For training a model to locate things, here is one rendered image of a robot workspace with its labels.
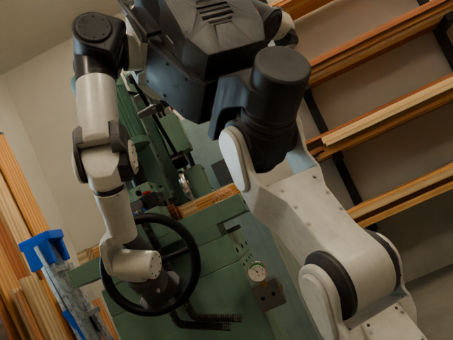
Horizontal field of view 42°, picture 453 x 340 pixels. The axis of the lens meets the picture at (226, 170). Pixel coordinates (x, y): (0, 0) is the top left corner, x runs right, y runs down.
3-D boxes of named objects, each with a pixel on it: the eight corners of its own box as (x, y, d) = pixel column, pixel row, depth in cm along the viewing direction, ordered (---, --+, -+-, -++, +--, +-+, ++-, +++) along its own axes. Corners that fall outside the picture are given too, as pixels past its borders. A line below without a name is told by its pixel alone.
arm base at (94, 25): (133, 49, 128) (127, 9, 133) (73, 50, 125) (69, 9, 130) (129, 89, 141) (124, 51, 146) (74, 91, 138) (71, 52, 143)
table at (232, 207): (61, 293, 174) (53, 275, 175) (94, 282, 205) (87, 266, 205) (245, 210, 171) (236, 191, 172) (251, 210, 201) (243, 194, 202)
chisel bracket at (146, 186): (139, 212, 195) (129, 189, 196) (148, 213, 209) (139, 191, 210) (158, 204, 195) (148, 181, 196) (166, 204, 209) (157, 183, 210)
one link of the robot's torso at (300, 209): (420, 275, 113) (293, 90, 128) (354, 315, 105) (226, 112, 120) (382, 299, 125) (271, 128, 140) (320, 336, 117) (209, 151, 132)
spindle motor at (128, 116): (96, 162, 194) (61, 78, 197) (112, 166, 212) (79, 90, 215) (144, 139, 193) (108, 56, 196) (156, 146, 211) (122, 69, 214)
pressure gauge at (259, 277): (254, 291, 172) (243, 266, 173) (255, 290, 176) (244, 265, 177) (274, 283, 172) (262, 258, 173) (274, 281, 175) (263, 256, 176)
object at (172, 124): (170, 156, 218) (154, 121, 220) (174, 158, 227) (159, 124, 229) (191, 147, 218) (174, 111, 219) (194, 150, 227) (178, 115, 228)
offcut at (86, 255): (96, 259, 189) (91, 247, 189) (89, 261, 186) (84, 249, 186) (87, 263, 190) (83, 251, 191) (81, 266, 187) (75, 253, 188)
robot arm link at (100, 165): (144, 231, 129) (123, 154, 120) (99, 240, 129) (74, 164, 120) (146, 207, 138) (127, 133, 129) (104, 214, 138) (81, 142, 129)
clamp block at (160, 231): (126, 253, 173) (114, 225, 174) (137, 250, 187) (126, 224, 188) (170, 232, 173) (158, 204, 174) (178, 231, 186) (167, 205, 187)
